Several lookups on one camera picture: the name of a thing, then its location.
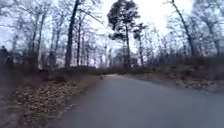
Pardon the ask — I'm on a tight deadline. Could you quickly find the leaf-strewn ground with brush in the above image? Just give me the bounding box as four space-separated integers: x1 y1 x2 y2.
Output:
121 57 224 94
0 65 105 128

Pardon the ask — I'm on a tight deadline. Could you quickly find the tall dark pine tree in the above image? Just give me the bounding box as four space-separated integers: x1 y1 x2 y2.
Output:
106 0 142 70

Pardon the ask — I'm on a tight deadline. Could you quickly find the wood of bare trees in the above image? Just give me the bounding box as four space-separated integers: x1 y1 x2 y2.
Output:
0 0 224 76

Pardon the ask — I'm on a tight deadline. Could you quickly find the dark straight tree trunk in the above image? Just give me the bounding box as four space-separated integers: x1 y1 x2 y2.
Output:
63 0 82 69

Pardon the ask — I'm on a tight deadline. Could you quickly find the grey asphalt path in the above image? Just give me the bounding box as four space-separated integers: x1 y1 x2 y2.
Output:
44 73 224 128

